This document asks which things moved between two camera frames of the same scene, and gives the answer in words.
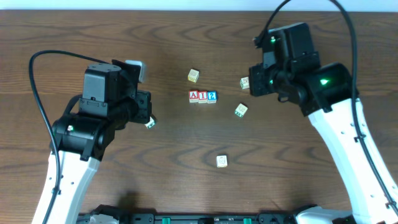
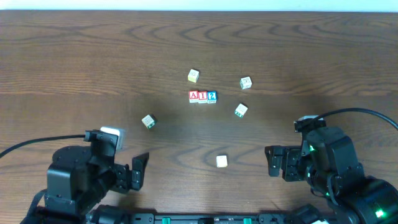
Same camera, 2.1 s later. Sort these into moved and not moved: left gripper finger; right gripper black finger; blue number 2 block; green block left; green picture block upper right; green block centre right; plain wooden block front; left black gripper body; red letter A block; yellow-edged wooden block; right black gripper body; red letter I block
Moved: right black gripper body; left black gripper body; right gripper black finger; left gripper finger
Not moved: red letter A block; green block left; red letter I block; yellow-edged wooden block; blue number 2 block; green block centre right; plain wooden block front; green picture block upper right
